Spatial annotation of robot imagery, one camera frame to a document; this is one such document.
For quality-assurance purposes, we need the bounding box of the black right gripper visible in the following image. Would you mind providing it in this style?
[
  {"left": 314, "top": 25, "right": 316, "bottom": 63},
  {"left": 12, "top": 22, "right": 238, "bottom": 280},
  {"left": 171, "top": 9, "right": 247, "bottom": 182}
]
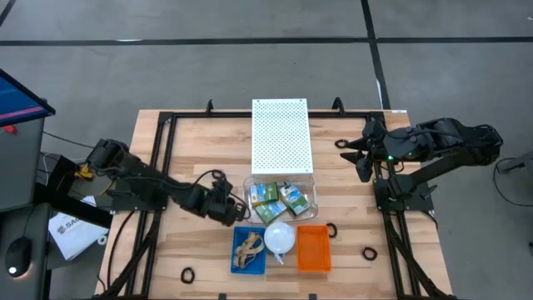
[{"left": 340, "top": 131, "right": 403, "bottom": 183}]

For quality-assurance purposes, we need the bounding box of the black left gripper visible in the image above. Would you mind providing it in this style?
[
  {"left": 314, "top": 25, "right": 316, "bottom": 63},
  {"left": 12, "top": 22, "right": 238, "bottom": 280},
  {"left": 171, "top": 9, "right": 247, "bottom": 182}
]
[{"left": 195, "top": 182, "right": 252, "bottom": 228}]

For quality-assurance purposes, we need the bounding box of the small green blue box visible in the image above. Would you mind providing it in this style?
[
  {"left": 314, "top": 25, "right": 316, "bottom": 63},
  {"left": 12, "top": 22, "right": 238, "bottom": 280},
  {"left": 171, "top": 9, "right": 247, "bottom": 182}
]
[
  {"left": 249, "top": 182, "right": 280, "bottom": 208},
  {"left": 278, "top": 182, "right": 311, "bottom": 217},
  {"left": 254, "top": 199, "right": 288, "bottom": 225}
]

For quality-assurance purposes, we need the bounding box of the blue plastic basket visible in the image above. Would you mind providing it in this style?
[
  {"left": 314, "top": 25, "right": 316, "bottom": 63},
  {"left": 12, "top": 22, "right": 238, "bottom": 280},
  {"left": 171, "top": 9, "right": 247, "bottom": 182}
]
[{"left": 230, "top": 226, "right": 267, "bottom": 276}]

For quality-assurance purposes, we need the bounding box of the clear plastic container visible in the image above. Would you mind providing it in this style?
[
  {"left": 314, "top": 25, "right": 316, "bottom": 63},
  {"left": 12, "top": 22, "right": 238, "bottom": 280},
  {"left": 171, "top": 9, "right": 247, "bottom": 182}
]
[{"left": 242, "top": 174, "right": 320, "bottom": 227}]

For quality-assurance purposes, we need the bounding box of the orange plastic basket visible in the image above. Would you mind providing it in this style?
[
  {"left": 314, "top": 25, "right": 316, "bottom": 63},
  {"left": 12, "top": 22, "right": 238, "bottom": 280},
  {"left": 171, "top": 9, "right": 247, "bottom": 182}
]
[{"left": 296, "top": 224, "right": 333, "bottom": 273}]

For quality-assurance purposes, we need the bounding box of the white light bulb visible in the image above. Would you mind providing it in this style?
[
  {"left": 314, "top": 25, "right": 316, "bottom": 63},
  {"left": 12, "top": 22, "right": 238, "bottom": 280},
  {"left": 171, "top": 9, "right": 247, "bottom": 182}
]
[{"left": 263, "top": 221, "right": 296, "bottom": 255}]

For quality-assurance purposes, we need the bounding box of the white perforated metal stand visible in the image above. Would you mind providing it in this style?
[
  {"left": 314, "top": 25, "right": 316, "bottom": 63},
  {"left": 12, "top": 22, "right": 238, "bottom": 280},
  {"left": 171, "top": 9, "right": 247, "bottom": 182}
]
[{"left": 251, "top": 98, "right": 314, "bottom": 176}]

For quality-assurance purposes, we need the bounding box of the grey chair base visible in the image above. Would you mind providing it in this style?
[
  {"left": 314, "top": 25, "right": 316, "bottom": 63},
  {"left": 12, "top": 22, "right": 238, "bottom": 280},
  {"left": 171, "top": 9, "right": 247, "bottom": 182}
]
[{"left": 497, "top": 150, "right": 533, "bottom": 176}]

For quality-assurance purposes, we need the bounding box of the yellow connector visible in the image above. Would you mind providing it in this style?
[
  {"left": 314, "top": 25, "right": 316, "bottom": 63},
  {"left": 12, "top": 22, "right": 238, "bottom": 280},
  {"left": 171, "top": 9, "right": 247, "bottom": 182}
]
[{"left": 74, "top": 164, "right": 95, "bottom": 182}]

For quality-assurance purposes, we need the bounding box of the white booklet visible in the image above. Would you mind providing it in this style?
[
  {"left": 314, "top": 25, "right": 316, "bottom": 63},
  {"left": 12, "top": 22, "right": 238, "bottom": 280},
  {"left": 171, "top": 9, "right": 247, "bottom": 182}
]
[{"left": 47, "top": 211, "right": 110, "bottom": 262}]

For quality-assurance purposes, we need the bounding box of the black electronics box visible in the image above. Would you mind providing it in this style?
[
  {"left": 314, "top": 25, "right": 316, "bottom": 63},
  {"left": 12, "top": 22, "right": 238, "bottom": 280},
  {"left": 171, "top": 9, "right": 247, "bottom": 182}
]
[{"left": 39, "top": 154, "right": 79, "bottom": 197}]

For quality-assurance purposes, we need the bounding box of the grey cabinet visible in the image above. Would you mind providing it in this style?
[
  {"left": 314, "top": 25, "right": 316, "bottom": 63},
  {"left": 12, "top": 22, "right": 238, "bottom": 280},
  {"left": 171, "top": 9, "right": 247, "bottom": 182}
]
[{"left": 0, "top": 118, "right": 47, "bottom": 213}]

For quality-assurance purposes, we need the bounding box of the black computer mouse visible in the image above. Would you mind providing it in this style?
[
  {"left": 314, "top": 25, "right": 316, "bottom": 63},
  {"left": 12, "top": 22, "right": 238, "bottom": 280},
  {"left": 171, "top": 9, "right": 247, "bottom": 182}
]
[{"left": 4, "top": 236, "right": 33, "bottom": 279}]

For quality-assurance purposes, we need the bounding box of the blue screen monitor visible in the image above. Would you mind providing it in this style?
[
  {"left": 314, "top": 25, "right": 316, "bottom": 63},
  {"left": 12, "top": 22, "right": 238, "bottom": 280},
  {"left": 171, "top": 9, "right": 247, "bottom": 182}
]
[{"left": 0, "top": 68, "right": 57, "bottom": 128}]

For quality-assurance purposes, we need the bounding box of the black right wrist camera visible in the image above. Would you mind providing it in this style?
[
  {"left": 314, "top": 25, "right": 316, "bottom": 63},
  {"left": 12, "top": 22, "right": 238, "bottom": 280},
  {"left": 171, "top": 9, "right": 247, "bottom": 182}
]
[{"left": 361, "top": 116, "right": 385, "bottom": 137}]

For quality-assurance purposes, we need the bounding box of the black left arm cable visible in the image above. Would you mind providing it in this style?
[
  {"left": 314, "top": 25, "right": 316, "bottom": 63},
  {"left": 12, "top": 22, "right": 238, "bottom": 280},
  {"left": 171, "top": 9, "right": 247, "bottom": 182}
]
[{"left": 193, "top": 167, "right": 228, "bottom": 188}]

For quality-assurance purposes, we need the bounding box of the black aluminium table frame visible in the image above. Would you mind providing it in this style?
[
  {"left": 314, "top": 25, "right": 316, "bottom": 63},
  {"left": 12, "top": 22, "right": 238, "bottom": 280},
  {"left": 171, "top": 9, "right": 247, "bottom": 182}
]
[{"left": 94, "top": 97, "right": 456, "bottom": 300}]

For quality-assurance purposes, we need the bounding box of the black floor cable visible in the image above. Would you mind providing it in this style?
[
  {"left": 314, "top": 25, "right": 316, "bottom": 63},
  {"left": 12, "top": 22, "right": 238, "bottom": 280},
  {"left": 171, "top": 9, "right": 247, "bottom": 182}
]
[{"left": 492, "top": 156, "right": 533, "bottom": 208}]

